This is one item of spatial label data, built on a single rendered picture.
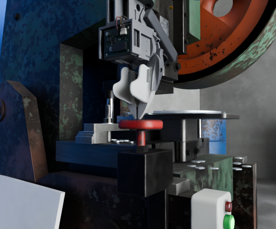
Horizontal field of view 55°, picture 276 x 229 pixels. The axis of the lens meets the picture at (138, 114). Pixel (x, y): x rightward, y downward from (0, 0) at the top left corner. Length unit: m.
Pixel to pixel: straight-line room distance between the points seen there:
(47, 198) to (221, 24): 0.92
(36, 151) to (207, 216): 0.55
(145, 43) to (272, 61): 3.75
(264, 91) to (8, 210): 3.67
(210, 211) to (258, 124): 3.63
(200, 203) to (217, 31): 0.85
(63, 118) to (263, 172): 3.55
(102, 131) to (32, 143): 0.25
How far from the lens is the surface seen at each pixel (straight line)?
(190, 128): 0.78
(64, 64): 0.88
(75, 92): 0.89
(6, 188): 0.93
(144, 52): 0.44
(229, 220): 0.51
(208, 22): 1.23
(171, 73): 0.83
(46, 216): 0.73
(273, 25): 1.13
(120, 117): 0.83
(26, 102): 0.89
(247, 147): 4.14
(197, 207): 0.50
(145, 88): 0.45
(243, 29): 1.14
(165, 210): 0.53
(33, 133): 0.86
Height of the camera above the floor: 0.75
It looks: 2 degrees up
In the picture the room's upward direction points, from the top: straight up
